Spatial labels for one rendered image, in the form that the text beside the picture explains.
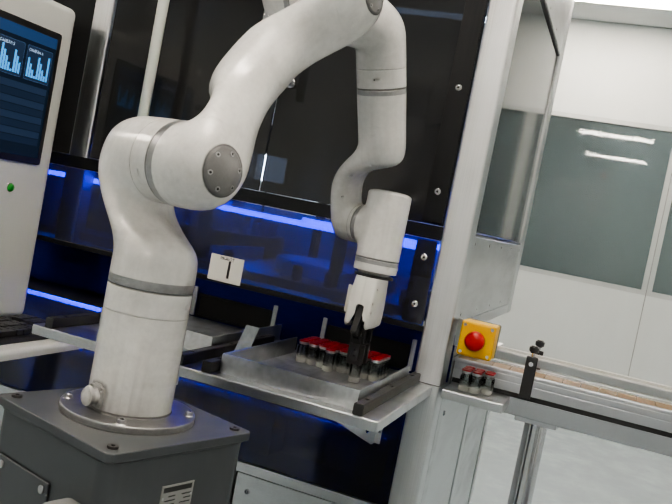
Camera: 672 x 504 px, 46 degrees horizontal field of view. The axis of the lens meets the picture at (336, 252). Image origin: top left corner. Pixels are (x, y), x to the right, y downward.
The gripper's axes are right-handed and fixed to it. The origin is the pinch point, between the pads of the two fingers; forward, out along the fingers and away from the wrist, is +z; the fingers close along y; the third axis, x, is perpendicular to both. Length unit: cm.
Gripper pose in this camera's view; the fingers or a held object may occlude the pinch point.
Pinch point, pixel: (358, 352)
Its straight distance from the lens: 155.6
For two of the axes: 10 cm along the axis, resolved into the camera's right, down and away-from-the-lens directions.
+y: -3.3, -0.2, -9.4
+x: 9.2, 2.0, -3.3
